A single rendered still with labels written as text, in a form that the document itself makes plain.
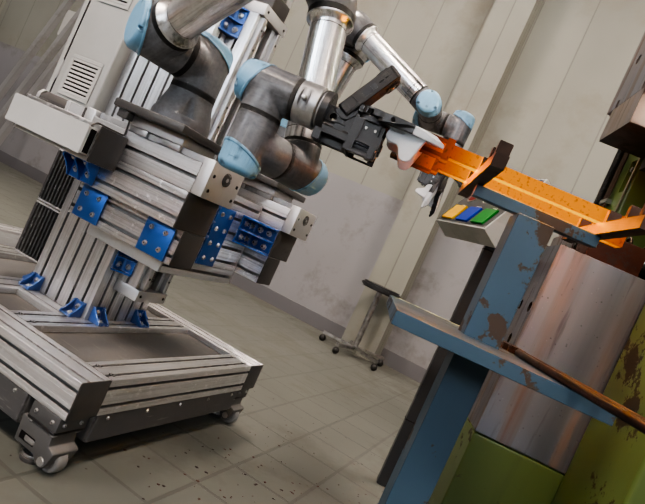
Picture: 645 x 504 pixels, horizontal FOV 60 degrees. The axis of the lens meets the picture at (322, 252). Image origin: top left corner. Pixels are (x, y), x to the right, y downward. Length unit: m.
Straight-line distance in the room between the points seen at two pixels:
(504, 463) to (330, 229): 3.78
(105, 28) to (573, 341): 1.51
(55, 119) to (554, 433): 1.31
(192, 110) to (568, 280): 0.94
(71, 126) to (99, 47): 0.49
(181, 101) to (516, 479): 1.14
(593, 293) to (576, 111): 3.64
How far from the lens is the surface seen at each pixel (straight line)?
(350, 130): 0.93
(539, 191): 0.96
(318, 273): 4.89
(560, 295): 1.31
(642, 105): 1.57
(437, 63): 5.15
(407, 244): 4.48
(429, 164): 1.07
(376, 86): 0.96
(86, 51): 1.89
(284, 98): 0.96
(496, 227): 1.89
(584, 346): 1.33
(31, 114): 1.52
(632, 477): 1.13
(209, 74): 1.44
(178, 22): 1.33
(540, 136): 4.82
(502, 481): 1.35
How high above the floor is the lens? 0.71
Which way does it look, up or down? 1 degrees down
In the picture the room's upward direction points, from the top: 24 degrees clockwise
